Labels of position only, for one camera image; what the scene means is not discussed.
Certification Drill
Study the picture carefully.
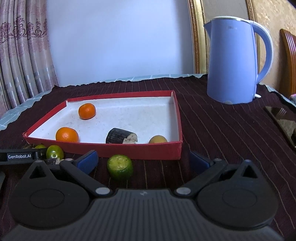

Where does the dark maroon striped cloth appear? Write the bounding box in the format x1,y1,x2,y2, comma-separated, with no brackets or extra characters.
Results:
1,76,295,237

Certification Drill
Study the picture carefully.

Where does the yellow-brown round fruit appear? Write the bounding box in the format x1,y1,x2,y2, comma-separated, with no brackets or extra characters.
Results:
149,135,168,144

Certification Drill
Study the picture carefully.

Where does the olive patterned cloth strip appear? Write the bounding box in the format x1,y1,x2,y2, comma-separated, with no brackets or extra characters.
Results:
264,106,295,150

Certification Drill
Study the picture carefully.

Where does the orange mandarin far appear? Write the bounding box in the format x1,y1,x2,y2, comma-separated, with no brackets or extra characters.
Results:
78,103,96,120

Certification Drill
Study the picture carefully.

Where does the green fruit behind mandarin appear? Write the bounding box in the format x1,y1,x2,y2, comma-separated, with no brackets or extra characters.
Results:
34,144,46,149

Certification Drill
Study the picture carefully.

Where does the blue electric kettle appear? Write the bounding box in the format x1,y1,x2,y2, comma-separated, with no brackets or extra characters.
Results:
204,16,274,104

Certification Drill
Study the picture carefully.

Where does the green tomato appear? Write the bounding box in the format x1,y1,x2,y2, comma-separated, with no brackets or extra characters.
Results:
46,145,64,159

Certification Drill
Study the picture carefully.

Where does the pink patterned curtain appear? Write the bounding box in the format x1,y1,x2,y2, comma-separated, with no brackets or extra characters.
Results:
0,0,58,114

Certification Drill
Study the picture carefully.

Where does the orange mandarin near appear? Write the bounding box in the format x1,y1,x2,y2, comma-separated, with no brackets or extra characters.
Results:
56,127,79,143

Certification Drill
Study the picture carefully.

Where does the green cucumber piece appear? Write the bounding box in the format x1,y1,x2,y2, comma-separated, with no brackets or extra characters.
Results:
107,155,133,179

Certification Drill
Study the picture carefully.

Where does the brown wooden headboard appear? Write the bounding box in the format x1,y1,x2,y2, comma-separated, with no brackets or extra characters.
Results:
280,29,296,97

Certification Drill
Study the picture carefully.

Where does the gold picture frame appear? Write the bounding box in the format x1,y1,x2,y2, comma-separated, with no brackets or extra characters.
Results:
187,0,257,74

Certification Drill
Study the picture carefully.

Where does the orange mandarin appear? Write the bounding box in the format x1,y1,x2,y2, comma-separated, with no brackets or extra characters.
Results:
78,103,96,120
56,127,79,143

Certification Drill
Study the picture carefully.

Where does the dark sugarcane piece with pulp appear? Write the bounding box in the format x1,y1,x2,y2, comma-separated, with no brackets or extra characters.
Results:
105,128,138,144

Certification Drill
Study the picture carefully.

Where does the red white shallow box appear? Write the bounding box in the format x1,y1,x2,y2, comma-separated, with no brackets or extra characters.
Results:
23,90,183,160

